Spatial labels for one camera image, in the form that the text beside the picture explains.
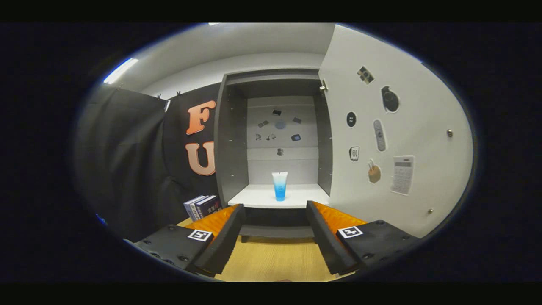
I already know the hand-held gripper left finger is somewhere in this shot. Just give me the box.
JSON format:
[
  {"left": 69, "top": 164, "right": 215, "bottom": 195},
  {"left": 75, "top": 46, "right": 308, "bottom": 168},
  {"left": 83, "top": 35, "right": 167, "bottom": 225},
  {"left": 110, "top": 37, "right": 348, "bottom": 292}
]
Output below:
[{"left": 126, "top": 204, "right": 246, "bottom": 278}]

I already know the blue and white tube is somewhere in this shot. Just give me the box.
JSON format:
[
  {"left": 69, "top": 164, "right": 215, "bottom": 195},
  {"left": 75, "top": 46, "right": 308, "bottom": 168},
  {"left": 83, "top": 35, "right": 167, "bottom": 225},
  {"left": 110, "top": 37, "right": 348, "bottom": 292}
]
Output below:
[{"left": 272, "top": 172, "right": 288, "bottom": 202}]

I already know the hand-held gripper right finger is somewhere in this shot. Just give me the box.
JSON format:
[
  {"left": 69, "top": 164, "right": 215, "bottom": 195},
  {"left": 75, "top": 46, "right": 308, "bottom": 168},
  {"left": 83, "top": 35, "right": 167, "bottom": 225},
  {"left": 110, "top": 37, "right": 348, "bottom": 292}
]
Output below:
[{"left": 306, "top": 200, "right": 422, "bottom": 276}]

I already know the white cabinet shelf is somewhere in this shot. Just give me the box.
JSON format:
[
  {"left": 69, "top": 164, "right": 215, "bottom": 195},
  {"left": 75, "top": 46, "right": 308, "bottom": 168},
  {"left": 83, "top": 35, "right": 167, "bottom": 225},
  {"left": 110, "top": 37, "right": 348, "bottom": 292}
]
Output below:
[{"left": 228, "top": 183, "right": 330, "bottom": 209}]

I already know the narrow ceiling light strip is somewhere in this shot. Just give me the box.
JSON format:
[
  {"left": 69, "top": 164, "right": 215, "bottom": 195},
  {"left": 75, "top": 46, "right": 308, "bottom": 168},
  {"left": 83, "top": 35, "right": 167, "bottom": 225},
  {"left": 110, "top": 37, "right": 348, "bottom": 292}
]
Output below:
[{"left": 104, "top": 58, "right": 139, "bottom": 84}]

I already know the white cabinet door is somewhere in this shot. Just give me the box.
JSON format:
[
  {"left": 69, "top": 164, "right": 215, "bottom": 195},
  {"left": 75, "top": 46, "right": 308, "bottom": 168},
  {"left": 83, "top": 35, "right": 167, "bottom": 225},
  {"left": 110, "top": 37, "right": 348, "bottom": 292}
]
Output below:
[{"left": 318, "top": 24, "right": 474, "bottom": 238}]

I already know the white book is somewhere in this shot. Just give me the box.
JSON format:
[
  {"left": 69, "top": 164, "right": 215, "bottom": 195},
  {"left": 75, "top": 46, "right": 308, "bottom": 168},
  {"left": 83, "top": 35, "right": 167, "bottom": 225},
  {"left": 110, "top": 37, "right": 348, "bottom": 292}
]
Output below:
[{"left": 189, "top": 195, "right": 211, "bottom": 221}]

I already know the grey cabinet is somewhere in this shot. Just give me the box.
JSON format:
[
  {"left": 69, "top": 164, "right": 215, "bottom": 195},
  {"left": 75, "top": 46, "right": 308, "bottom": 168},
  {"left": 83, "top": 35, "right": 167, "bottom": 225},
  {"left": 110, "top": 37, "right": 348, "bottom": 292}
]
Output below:
[{"left": 214, "top": 69, "right": 335, "bottom": 244}]

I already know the black backdrop cloth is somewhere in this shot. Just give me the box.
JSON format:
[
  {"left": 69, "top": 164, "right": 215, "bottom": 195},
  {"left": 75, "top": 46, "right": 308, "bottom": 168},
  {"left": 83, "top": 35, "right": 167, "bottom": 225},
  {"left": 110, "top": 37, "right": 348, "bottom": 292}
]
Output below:
[{"left": 72, "top": 83, "right": 223, "bottom": 243}]

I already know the light blue book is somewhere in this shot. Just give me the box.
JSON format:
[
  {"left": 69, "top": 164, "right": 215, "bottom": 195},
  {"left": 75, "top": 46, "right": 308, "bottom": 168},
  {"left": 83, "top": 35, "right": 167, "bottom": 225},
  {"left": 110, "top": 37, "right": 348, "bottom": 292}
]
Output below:
[{"left": 183, "top": 196, "right": 204, "bottom": 222}]

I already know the dark blue book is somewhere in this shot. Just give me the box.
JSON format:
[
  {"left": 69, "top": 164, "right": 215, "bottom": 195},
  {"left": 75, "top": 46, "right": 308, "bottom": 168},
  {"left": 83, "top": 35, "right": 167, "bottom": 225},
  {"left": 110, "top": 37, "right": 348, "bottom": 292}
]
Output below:
[{"left": 197, "top": 195, "right": 221, "bottom": 219}]

